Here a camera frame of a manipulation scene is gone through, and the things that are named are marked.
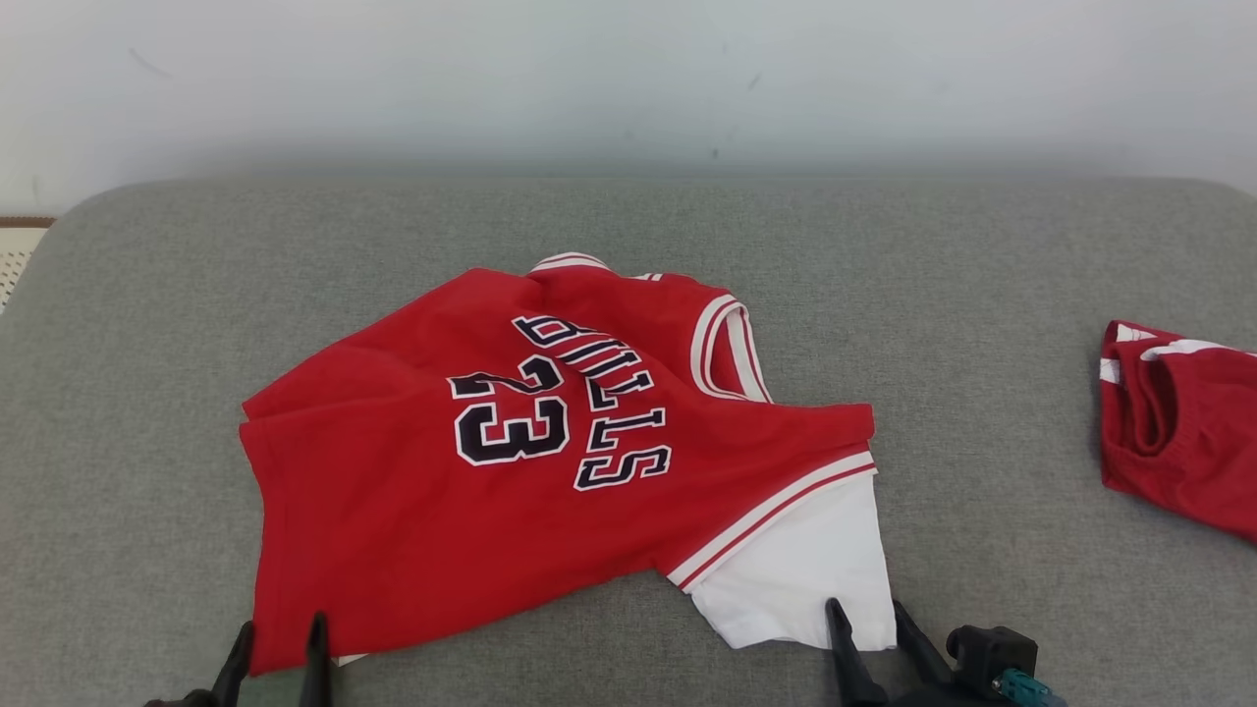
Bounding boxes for red shorts with white stripe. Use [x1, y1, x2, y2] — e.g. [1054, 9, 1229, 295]
[1098, 319, 1257, 546]

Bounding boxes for cream perforated laundry basket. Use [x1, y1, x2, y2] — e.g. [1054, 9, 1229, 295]
[0, 216, 55, 313]

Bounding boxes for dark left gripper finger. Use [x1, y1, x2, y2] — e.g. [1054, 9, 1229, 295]
[211, 621, 254, 707]
[300, 612, 333, 707]

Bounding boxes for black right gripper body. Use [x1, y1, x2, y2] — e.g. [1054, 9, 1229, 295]
[884, 684, 993, 707]

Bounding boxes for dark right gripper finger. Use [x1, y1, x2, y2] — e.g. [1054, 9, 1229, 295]
[892, 599, 954, 688]
[825, 597, 890, 707]

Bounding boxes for red jersey with white sleeves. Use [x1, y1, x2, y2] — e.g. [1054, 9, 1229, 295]
[239, 252, 900, 679]

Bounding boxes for grey fabric sofa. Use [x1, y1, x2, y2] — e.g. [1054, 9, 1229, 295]
[0, 177, 1257, 707]

